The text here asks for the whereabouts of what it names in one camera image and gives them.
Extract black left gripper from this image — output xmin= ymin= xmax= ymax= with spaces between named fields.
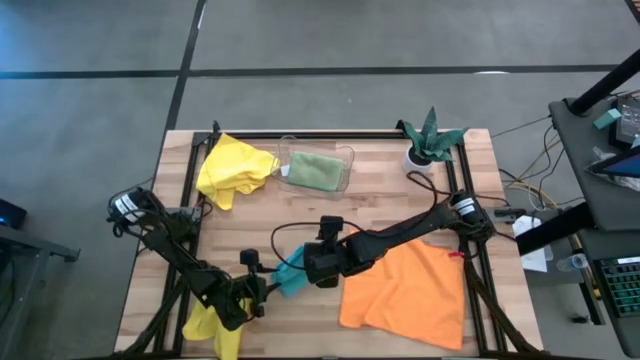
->
xmin=217 ymin=248 xmax=282 ymax=332

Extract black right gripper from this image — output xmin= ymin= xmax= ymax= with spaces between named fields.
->
xmin=302 ymin=215 xmax=364 ymax=290

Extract blue microfiber towel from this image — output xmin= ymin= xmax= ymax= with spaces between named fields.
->
xmin=271 ymin=244 xmax=311 ymax=300

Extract green microfiber towel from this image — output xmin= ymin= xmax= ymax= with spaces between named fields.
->
xmin=286 ymin=151 xmax=346 ymax=193

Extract orange microfiber towel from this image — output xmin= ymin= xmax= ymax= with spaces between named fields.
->
xmin=338 ymin=238 xmax=467 ymax=351

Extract clear plastic bin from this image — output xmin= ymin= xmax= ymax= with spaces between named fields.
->
xmin=272 ymin=134 xmax=356 ymax=200

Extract yellow microfiber towel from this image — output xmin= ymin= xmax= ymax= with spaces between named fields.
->
xmin=180 ymin=297 xmax=254 ymax=360
xmin=195 ymin=132 xmax=280 ymax=212

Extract white plant pot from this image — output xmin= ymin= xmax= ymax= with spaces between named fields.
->
xmin=400 ymin=144 xmax=435 ymax=176

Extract green snake plant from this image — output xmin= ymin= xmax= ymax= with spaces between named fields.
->
xmin=395 ymin=105 xmax=470 ymax=164

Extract white paper sheet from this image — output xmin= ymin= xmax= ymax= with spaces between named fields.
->
xmin=512 ymin=214 xmax=555 ymax=274

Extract dark grey metal stand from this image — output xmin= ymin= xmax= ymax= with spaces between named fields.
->
xmin=0 ymin=223 xmax=81 ymax=360

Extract clear plastic bottle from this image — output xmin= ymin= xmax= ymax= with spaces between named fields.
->
xmin=555 ymin=252 xmax=590 ymax=274

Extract dark device blue light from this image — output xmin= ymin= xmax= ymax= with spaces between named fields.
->
xmin=0 ymin=198 xmax=28 ymax=231

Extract dark grey desk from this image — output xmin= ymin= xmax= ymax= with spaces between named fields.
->
xmin=573 ymin=227 xmax=640 ymax=359
xmin=547 ymin=97 xmax=640 ymax=232

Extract black keyboard green keys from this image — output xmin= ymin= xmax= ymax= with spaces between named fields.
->
xmin=596 ymin=255 xmax=640 ymax=320

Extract dark tablet screen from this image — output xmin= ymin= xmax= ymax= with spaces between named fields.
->
xmin=588 ymin=147 xmax=640 ymax=180

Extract small teal box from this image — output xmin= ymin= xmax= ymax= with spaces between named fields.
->
xmin=593 ymin=108 xmax=623 ymax=131

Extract black metal pole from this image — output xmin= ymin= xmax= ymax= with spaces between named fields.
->
xmin=568 ymin=48 xmax=640 ymax=117

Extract black electronic device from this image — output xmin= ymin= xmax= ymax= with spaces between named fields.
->
xmin=613 ymin=93 xmax=640 ymax=150

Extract black right camera cable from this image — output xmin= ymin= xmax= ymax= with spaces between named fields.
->
xmin=269 ymin=219 xmax=366 ymax=274

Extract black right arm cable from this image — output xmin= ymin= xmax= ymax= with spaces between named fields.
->
xmin=405 ymin=170 xmax=456 ymax=211

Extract black aluminium table frame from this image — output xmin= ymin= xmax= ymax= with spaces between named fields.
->
xmin=118 ymin=119 xmax=544 ymax=360

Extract yellow floor cable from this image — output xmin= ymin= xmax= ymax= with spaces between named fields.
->
xmin=504 ymin=179 xmax=560 ymax=211

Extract thin black floor cable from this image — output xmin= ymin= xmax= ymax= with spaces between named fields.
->
xmin=489 ymin=115 xmax=551 ymax=139

